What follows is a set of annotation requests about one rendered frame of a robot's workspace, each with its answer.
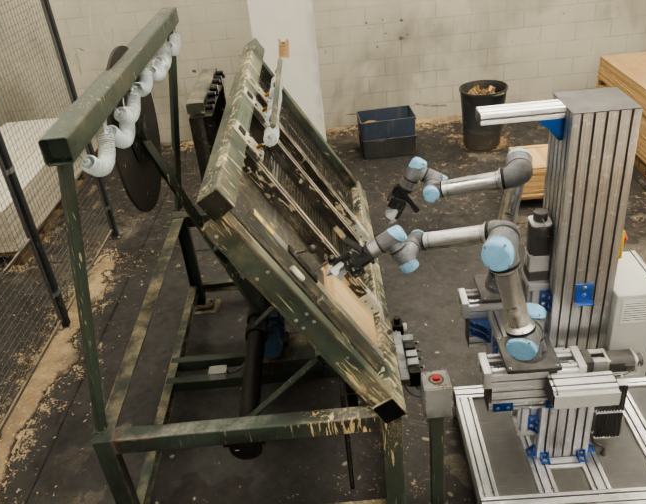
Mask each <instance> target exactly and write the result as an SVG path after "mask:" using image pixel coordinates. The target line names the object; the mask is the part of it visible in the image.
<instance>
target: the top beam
mask: <svg viewBox="0 0 646 504"><path fill-rule="evenodd" d="M264 52H265V49H264V48H263V47H262V45H261V44H260V43H259V41H258V40H257V39H256V38H254V39H253V40H252V41H250V42H249V43H248V44H247V45H245V46H244V48H243V51H242V54H241V57H240V61H239V64H238V67H237V70H236V74H235V77H234V80H233V83H232V87H231V90H230V93H229V96H228V100H227V103H226V106H225V109H224V113H223V116H222V119H221V122H220V126H219V129H218V132H217V135H216V139H215V142H214V145H213V148H212V152H211V155H210V158H209V161H208V165H207V168H206V171H205V174H204V178H203V181H202V184H201V187H200V191H199V194H198V197H197V200H196V203H197V205H198V206H199V207H200V208H201V209H202V210H203V211H204V212H205V213H206V214H207V215H208V216H209V217H210V218H211V219H212V220H213V221H216V220H218V219H219V218H220V217H222V216H223V215H225V214H226V213H228V212H229V211H231V210H232V209H233V208H234V207H235V203H236V197H237V192H238V187H239V182H240V177H241V171H242V166H243V161H244V156H245V151H246V146H247V143H246V142H245V141H244V140H243V139H242V137H241V136H240V135H239V134H238V133H237V131H236V130H235V129H234V127H235V123H236V120H238V121H239V122H240V123H241V125H242V126H243V127H244V128H245V129H246V131H247V132H248V133H249V130H250V125H251V120H252V115H253V109H254V106H253V105H252V103H251V102H250V101H249V100H248V99H247V97H246V96H245V95H244V94H243V91H244V87H245V86H246V87H247V88H248V90H249V91H250V92H251V93H252V95H253V96H254V97H255V98H256V94H257V91H256V90H255V89H254V87H253V86H252V85H251V84H250V82H249V81H248V80H247V75H248V73H250V74H251V76H252V77H253V78H254V79H255V81H256V82H257V83H259V78H260V73H261V68H262V63H263V58H264Z"/></svg>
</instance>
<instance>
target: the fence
mask: <svg viewBox="0 0 646 504"><path fill-rule="evenodd" d="M255 212H257V211H256V210H255V208H254V209H253V210H251V211H250V212H248V213H247V216H246V220H247V221H248V222H249V223H250V224H251V225H252V226H253V228H254V229H255V230H256V231H257V232H258V233H259V234H260V235H261V236H262V237H263V239H264V240H265V241H266V242H267V243H268V244H269V245H270V246H271V247H272V248H273V250H274V251H275V252H276V253H277V254H278V255H279V256H280V257H281V258H282V259H283V261H284V262H285V263H286V264H287V265H288V266H289V267H290V266H292V265H295V266H296V268H297V269H298V270H299V271H300V272H301V273H302V274H303V275H304V277H305V280H304V281H303V283H304V284H305V285H306V286H307V287H308V288H309V289H310V290H311V291H312V293H313V294H314V295H315V296H316V297H319V296H321V295H322V294H323V296H324V297H325V298H326V299H327V300H328V301H329V302H330V303H331V304H332V311H330V312H331V314H332V315H333V316H334V317H335V318H336V319H337V320H338V321H339V322H340V323H341V325H342V326H343V327H344V328H345V329H346V330H347V331H348V332H349V333H350V334H351V336H352V337H353V338H354V339H355V340H356V341H357V342H358V343H359V344H360V346H361V347H362V348H363V349H364V350H365V351H366V352H367V353H368V354H369V355H370V357H371V358H372V359H373V360H374V361H375V362H376V363H377V364H378V363H380V362H381V361H383V360H384V356H383V352H382V351H381V350H380V349H379V348H378V347H377V346H376V344H375V343H374V342H373V341H372V340H371V339H370V338H369V337H368V335H367V334H366V333H365V332H364V331H363V330H362V329H361V328H360V326H359V325H358V324H357V323H356V322H355V321H354V320H353V319H352V317H351V316H350V315H349V314H348V313H347V312H346V311H345V310H344V309H343V307H342V306H341V305H340V304H339V303H338V302H337V301H336V300H335V298H334V297H333V296H332V295H331V294H330V293H329V292H328V291H327V289H326V288H325V287H324V286H323V285H322V284H321V283H320V282H319V280H318V282H317V283H315V282H314V281H313V280H312V278H311V277H310V276H309V275H308V274H307V273H306V272H305V271H304V269H303V268H302V267H301V266H300V265H299V264H298V263H297V262H296V261H295V259H294V258H293V257H292V256H291V255H290V254H289V253H288V246H287V244H286V243H285V242H284V241H283V240H282V239H281V238H280V237H279V235H278V234H277V233H276V232H275V231H274V230H273V229H272V228H271V226H270V225H269V224H268V223H267V222H266V221H265V220H264V219H263V217H262V216H261V215H260V214H259V213H258V212H257V213H258V214H259V216H260V217H261V218H262V219H263V223H262V222H261V220H260V219H259V218H258V217H257V216H256V215H255ZM266 224H267V225H268V226H269V227H270V228H271V229H272V230H273V231H274V235H273V234H272V233H271V232H270V230H269V229H268V228H267V227H266Z"/></svg>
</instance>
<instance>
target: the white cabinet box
mask: <svg viewBox="0 0 646 504"><path fill-rule="evenodd" d="M247 4H248V11H249V17H250V24H251V31H252V38H253V39H254V38H256V39H257V40H258V41H259V43H260V44H261V45H262V47H263V48H264V49H265V52H264V58H263V60H264V62H265V63H266V64H267V66H268V67H269V68H270V70H271V71H272V72H273V73H274V75H275V76H276V73H275V70H276V69H277V62H278V59H279V58H280V57H281V59H282V60H283V61H282V71H281V77H282V78H283V86H284V88H285V89H286V90H287V91H288V93H289V94H290V95H291V97H292V98H293V99H294V100H295V102H296V103H297V104H298V106H299V107H300V108H301V110H302V111H303V112H304V113H305V115H306V116H307V117H308V119H309V120H310V121H311V122H312V124H313V125H314V126H315V128H316V129H317V130H318V131H319V133H320V134H321V135H322V137H323V138H324V139H325V140H326V131H325V121H324V111H323V101H322V91H321V81H320V71H319V61H318V51H317V41H316V31H315V21H314V11H313V1H312V0H247Z"/></svg>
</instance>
